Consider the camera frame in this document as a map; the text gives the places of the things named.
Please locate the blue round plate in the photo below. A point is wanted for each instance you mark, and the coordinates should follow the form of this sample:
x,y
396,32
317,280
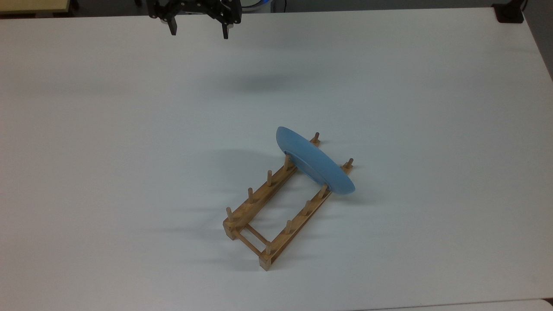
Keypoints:
x,y
315,162

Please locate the wooden plate rack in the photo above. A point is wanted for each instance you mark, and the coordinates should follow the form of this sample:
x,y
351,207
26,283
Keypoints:
x,y
252,207

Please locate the black table clamp mount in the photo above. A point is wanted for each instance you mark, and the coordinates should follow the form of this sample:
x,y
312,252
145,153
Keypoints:
x,y
509,13

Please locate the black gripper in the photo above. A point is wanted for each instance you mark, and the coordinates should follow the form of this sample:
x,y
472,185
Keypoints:
x,y
194,6

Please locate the beige wooden desk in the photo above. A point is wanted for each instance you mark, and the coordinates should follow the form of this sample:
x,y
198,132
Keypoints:
x,y
30,5

